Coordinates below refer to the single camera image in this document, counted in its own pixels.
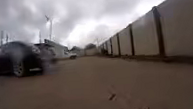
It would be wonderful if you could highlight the tall pole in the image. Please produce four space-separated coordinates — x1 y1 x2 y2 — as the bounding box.
44 14 55 42

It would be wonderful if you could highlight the white vehicle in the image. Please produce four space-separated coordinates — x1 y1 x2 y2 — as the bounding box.
63 50 79 60

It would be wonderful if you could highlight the dark car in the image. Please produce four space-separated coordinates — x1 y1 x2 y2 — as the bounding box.
0 38 52 80

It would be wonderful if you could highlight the distant building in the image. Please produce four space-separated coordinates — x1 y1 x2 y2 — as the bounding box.
69 41 101 59

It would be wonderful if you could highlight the long pale panel wall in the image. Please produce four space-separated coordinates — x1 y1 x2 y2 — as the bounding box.
94 0 193 68

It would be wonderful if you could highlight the pale low building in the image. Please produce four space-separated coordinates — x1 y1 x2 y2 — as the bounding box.
33 37 71 63

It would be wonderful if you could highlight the brown dirt road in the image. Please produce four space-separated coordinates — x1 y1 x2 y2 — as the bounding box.
0 46 193 109

